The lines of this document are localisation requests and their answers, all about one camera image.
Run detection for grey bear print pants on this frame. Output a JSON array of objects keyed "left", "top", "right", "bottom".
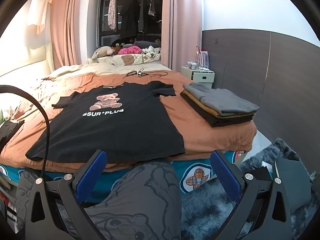
[{"left": 15, "top": 161, "right": 182, "bottom": 240}]

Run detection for grey hanging garment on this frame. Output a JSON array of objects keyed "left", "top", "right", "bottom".
[{"left": 147, "top": 0, "right": 157, "bottom": 20}]

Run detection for striped gift bag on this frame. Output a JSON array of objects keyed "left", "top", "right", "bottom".
[{"left": 196, "top": 45, "right": 209, "bottom": 68}]

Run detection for blue grey fluffy rug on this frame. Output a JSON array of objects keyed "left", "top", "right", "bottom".
[{"left": 180, "top": 137, "right": 320, "bottom": 240}]

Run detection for folded tan garment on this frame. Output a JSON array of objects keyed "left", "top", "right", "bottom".
[{"left": 180, "top": 90, "right": 254, "bottom": 119}]

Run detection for grey pillow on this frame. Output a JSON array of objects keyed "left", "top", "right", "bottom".
[{"left": 135, "top": 40, "right": 160, "bottom": 48}]

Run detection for white patterned cloth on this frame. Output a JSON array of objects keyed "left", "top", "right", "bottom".
[{"left": 141, "top": 45, "right": 162, "bottom": 60}]

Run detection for stack of folded clothes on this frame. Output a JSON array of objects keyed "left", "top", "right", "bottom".
[{"left": 182, "top": 82, "right": 260, "bottom": 117}]

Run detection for pink cloth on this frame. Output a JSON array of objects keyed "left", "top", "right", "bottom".
[{"left": 117, "top": 45, "right": 142, "bottom": 55}]

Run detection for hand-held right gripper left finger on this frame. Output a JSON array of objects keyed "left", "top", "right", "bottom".
[{"left": 15, "top": 149, "right": 108, "bottom": 240}]

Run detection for white padded headboard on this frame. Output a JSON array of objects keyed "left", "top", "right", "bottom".
[{"left": 0, "top": 42, "right": 55, "bottom": 80}]

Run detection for folded black garment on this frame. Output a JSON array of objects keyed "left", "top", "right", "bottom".
[{"left": 180, "top": 92, "right": 255, "bottom": 128}]

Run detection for black printed t-shirt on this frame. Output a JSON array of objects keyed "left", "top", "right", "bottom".
[{"left": 25, "top": 81, "right": 186, "bottom": 163}]

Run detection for dark cloth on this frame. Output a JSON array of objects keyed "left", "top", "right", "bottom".
[{"left": 0, "top": 120, "right": 25, "bottom": 150}]

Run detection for pink curtain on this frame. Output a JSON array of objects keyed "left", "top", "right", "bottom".
[{"left": 50, "top": 0, "right": 95, "bottom": 68}]

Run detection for cream bear print pillow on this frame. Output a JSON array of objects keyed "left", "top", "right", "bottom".
[{"left": 96, "top": 52, "right": 162, "bottom": 67}]

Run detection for floral hanging garment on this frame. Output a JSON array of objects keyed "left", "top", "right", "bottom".
[{"left": 107, "top": 0, "right": 118, "bottom": 30}]

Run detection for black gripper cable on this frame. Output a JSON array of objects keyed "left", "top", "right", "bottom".
[{"left": 0, "top": 85, "right": 50, "bottom": 180}]

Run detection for beige plush toy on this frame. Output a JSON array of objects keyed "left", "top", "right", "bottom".
[{"left": 87, "top": 46, "right": 116, "bottom": 64}]

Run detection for mauve curtain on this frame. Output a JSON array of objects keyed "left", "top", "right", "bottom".
[{"left": 161, "top": 0, "right": 203, "bottom": 70}]

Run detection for cream bed sheet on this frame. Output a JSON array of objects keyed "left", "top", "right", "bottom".
[{"left": 50, "top": 63, "right": 173, "bottom": 78}]

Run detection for dark grey box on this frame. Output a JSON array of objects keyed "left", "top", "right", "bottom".
[{"left": 260, "top": 155, "right": 313, "bottom": 195}]

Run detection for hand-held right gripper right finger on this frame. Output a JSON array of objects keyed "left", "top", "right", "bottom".
[{"left": 209, "top": 150, "right": 293, "bottom": 240}]

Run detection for blue printed bed sheet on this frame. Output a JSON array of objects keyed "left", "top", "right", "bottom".
[{"left": 0, "top": 150, "right": 247, "bottom": 195}]

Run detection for black hanging coat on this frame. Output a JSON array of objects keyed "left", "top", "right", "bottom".
[{"left": 120, "top": 0, "right": 140, "bottom": 40}]

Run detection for orange blanket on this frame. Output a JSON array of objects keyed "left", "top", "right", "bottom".
[{"left": 0, "top": 69, "right": 258, "bottom": 173}]

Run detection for white nightstand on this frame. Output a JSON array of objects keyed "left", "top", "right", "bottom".
[{"left": 180, "top": 66, "right": 215, "bottom": 83}]

